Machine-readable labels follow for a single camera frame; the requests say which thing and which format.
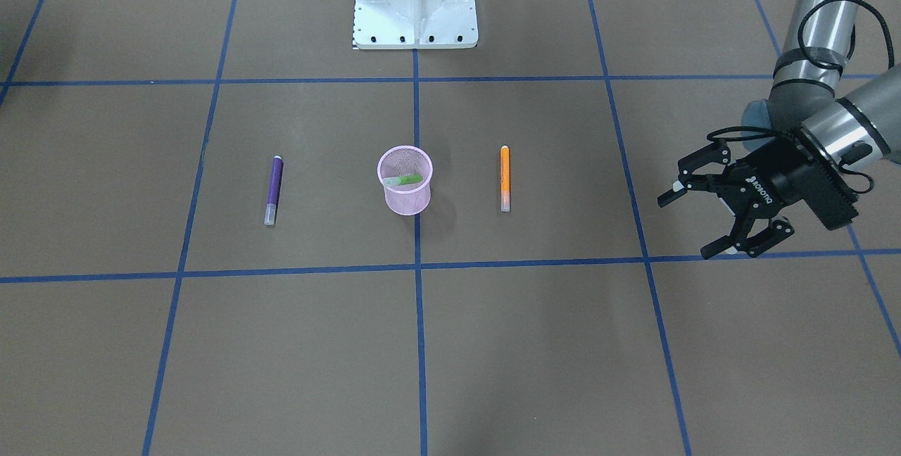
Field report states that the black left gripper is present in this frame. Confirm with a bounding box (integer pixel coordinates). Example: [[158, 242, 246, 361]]
[[657, 135, 859, 260]]

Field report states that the green marker pen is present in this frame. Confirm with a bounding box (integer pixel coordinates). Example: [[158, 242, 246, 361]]
[[381, 174, 424, 187]]

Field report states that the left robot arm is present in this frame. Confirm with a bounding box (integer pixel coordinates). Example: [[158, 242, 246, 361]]
[[657, 0, 900, 258]]

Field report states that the orange marker pen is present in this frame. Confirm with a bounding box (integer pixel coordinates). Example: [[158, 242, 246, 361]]
[[499, 145, 511, 213]]

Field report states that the purple marker pen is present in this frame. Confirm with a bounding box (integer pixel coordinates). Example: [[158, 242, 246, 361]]
[[263, 155, 284, 227]]

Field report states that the brown paper table mat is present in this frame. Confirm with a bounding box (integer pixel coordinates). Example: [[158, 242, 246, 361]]
[[2, 0, 899, 455]]

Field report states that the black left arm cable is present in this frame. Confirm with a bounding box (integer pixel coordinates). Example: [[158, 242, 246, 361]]
[[705, 0, 896, 194]]

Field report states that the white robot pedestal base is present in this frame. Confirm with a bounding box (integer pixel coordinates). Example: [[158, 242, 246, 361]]
[[352, 0, 479, 50]]

